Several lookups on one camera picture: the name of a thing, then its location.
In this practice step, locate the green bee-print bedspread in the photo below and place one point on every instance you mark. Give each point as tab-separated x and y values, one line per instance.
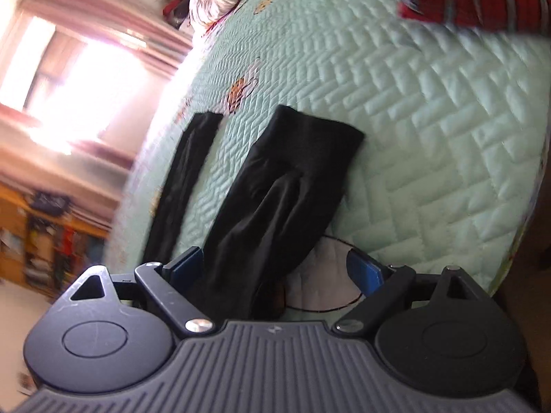
430	137

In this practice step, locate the navy tote bag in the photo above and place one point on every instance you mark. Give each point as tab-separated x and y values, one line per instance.
49	204

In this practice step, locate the wooden bookshelf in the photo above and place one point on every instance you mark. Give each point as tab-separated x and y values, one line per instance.
43	249

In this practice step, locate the narrow black cloth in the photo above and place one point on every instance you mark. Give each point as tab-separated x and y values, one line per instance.
181	189

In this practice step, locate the thin black pants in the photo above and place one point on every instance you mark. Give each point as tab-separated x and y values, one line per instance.
280	180

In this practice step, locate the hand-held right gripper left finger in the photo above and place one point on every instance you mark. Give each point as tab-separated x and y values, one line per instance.
187	262

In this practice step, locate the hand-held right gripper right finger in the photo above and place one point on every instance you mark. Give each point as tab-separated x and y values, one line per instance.
366	273

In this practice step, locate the window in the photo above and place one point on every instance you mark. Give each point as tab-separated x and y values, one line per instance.
77	81

